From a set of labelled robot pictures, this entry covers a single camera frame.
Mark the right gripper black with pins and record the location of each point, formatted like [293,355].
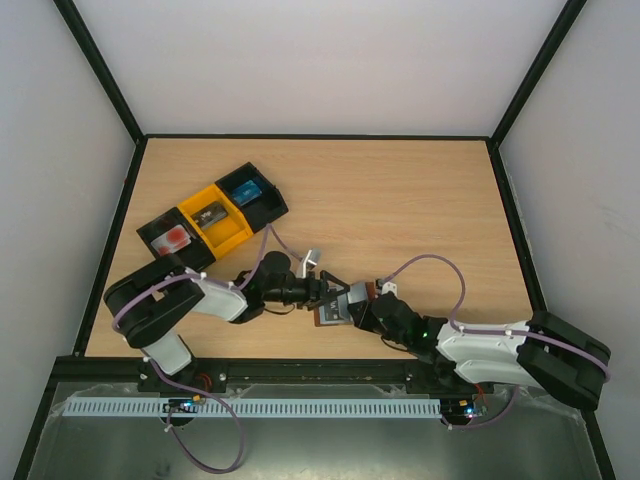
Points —
[366,310]

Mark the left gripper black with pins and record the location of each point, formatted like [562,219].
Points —
[322,288]

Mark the brown leather card holder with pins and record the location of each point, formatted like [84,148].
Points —
[359,293]

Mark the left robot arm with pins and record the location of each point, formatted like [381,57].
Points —
[147,305]

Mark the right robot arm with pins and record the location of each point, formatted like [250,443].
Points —
[544,352]

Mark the grey VIP card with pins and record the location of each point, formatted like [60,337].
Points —
[334,313]

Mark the blue card in bin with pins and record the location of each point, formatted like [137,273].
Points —
[246,192]

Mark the dark card in bin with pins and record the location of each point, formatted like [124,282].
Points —
[209,215]

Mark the red white card in bin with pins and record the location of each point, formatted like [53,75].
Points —
[171,241]

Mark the black bin right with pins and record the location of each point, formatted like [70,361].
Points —
[259,200]

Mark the black bin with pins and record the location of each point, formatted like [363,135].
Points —
[196,256]
[259,200]

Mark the yellow bin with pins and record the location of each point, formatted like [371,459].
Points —
[225,235]

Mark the black bin left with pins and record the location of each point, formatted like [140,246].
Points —
[196,256]

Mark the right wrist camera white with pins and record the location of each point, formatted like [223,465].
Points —
[384,287]

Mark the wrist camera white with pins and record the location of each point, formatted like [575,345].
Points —
[384,287]
[308,263]

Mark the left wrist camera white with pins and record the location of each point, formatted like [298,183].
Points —
[308,263]

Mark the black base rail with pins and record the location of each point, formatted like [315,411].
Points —
[325,372]

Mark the slotted cable duct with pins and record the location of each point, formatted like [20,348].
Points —
[255,408]

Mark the black frame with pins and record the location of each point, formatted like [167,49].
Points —
[83,38]

